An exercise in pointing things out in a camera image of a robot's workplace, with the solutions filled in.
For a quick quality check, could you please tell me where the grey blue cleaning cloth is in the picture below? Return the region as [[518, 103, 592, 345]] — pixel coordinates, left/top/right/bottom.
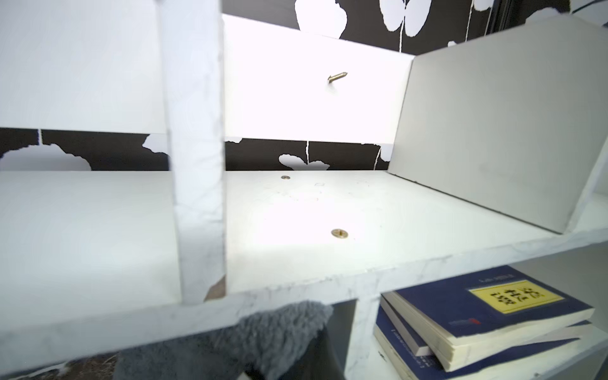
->
[[113, 301, 333, 379]]

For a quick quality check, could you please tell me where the white wooden bookshelf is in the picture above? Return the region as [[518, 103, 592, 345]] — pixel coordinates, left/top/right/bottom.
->
[[1, 1, 607, 378]]

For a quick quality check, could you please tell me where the brass screw head on shelf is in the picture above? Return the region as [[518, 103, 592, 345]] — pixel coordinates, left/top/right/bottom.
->
[[331, 229, 348, 239]]

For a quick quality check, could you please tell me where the brass screw in back panel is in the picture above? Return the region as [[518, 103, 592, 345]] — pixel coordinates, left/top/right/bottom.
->
[[327, 72, 348, 84]]

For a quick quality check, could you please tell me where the blue book yellow label top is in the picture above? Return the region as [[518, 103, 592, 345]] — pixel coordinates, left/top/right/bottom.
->
[[384, 266, 595, 372]]

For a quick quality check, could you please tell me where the blue book lower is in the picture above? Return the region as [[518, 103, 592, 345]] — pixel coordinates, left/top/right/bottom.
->
[[374, 309, 592, 379]]

